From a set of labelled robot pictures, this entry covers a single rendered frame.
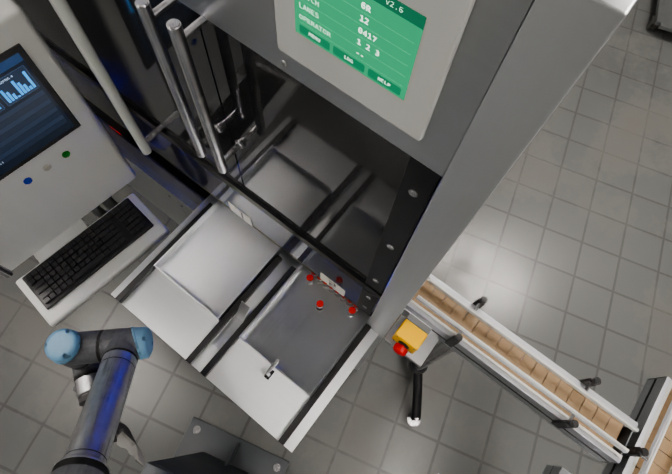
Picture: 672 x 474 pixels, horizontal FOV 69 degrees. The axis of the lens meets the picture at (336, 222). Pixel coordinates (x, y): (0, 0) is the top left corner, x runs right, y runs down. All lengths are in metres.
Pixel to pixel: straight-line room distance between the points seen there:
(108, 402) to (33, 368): 1.54
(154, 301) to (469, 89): 1.25
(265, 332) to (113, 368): 0.47
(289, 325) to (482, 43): 1.15
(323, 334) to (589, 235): 1.80
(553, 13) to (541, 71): 0.05
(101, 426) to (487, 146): 0.87
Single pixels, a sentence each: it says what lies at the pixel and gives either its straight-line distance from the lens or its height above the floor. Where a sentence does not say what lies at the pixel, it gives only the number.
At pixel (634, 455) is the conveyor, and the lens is 1.61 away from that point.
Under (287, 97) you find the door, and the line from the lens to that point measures 0.76.
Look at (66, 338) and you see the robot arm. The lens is 1.28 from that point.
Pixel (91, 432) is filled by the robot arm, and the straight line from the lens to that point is 1.10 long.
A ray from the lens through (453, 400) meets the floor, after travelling 2.43.
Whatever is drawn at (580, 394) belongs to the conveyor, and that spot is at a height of 0.93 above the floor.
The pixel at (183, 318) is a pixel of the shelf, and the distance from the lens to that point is 1.54.
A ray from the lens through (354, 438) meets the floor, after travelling 2.34.
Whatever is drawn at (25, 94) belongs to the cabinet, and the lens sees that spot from 1.40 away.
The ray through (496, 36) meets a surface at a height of 2.03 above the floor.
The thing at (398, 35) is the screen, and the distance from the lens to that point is 0.49.
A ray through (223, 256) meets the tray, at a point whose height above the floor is 0.88.
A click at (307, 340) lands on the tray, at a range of 1.48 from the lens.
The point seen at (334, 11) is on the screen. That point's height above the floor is 1.97.
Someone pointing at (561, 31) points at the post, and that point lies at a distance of 0.43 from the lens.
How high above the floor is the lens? 2.34
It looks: 67 degrees down
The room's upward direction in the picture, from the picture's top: 7 degrees clockwise
